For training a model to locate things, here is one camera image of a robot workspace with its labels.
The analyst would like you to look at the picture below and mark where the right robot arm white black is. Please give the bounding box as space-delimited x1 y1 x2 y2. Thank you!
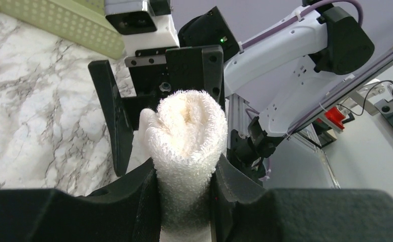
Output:
88 1 375 177

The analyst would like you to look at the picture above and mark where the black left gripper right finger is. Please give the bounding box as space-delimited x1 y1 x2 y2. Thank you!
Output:
210 156 393 241

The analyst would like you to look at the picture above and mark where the white terry towel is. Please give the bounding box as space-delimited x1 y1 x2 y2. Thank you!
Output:
138 90 228 241

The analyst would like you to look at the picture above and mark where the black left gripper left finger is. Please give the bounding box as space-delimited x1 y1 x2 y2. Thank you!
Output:
0 159 160 241

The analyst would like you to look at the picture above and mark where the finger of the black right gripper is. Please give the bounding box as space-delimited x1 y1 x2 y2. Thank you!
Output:
88 60 134 177

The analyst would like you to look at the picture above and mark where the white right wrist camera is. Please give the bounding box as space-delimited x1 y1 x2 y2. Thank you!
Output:
104 0 179 56

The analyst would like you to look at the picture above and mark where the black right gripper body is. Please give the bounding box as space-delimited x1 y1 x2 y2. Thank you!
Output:
124 7 239 131

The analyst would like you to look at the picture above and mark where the light green plastic basket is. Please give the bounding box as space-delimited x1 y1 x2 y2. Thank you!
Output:
0 0 124 59

